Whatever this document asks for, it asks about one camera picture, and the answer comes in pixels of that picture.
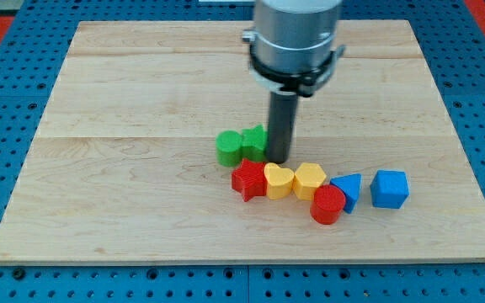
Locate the green cylinder block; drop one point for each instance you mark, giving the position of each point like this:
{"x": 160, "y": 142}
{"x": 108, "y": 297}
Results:
{"x": 229, "y": 148}

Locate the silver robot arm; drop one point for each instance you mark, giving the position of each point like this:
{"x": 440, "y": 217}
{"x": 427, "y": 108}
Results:
{"x": 290, "y": 44}

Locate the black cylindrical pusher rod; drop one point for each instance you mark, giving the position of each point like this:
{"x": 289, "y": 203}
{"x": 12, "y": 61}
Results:
{"x": 282, "y": 117}

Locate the green star block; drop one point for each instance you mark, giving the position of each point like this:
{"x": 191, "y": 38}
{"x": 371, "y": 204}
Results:
{"x": 254, "y": 142}

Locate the yellow heart block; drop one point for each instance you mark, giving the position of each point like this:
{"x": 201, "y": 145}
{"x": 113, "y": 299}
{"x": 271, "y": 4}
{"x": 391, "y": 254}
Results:
{"x": 279, "y": 180}

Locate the blue triangle block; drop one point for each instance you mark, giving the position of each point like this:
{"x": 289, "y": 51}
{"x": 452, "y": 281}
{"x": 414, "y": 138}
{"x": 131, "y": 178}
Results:
{"x": 351, "y": 187}

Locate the blue cube block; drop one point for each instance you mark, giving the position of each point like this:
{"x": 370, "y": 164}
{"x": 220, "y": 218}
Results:
{"x": 389, "y": 189}

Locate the wooden board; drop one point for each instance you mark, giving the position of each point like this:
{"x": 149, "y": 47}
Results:
{"x": 122, "y": 169}

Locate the red star block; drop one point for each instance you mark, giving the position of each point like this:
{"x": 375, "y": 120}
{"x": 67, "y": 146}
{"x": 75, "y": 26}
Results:
{"x": 248, "y": 179}

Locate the yellow hexagon block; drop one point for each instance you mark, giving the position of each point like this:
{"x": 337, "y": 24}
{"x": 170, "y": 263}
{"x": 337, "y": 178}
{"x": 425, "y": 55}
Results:
{"x": 308, "y": 178}

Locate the red cylinder block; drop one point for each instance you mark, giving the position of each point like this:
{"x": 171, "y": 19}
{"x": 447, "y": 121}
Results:
{"x": 327, "y": 205}

